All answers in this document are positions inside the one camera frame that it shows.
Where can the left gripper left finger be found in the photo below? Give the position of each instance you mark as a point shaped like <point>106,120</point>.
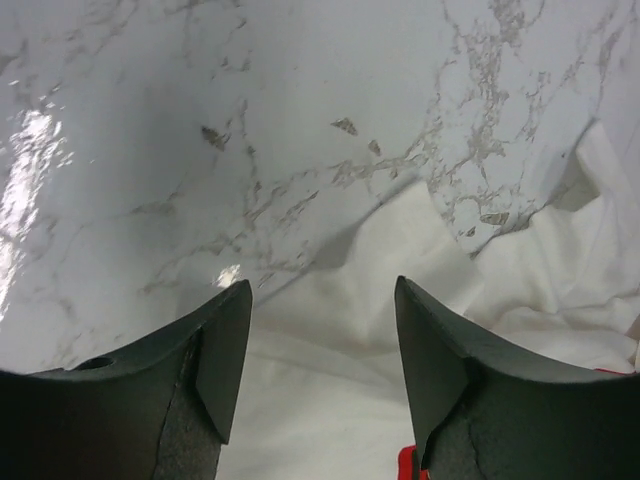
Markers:
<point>161,407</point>

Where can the white Coca-Cola t-shirt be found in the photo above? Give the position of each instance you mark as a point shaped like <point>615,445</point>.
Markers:
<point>323,394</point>

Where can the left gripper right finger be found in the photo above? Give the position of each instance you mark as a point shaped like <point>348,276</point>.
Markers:
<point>484,408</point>

